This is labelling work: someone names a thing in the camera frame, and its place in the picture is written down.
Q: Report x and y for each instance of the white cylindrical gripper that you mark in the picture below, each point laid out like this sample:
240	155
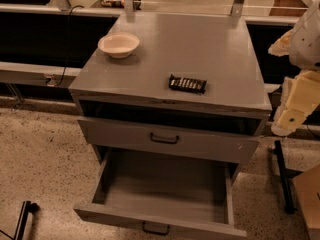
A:
306	44

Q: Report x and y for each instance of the black rxbar chocolate bar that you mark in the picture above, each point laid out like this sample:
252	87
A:
189	85

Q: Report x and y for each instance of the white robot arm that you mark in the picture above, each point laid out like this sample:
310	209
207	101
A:
302	43

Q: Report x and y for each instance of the grey upper drawer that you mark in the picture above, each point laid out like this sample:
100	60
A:
192	143

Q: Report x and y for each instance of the grey drawer cabinet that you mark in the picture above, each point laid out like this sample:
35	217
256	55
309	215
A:
217	49

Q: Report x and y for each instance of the grey open lower drawer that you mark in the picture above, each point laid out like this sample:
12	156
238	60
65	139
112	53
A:
192	195

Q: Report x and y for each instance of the black metal stand right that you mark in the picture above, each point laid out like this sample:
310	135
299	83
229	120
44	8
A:
288	199

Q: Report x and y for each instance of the black metal stand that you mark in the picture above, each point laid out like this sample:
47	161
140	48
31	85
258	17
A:
288	199
27	208

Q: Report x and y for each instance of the brown cardboard box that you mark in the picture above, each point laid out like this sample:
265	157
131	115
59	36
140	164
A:
307	187

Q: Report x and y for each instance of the white ceramic bowl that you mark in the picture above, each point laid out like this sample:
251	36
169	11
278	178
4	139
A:
119	44

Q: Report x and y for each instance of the black metal stand left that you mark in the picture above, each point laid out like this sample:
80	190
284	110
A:
27	208

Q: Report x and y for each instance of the black upper drawer handle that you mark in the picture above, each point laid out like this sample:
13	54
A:
164	140

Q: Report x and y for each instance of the black drawer handle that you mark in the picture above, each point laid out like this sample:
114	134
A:
156	229
164	140

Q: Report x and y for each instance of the black lower drawer handle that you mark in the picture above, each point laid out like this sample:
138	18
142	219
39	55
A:
156	229

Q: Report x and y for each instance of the grey metal rail shelf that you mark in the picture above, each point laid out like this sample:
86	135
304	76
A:
37	75

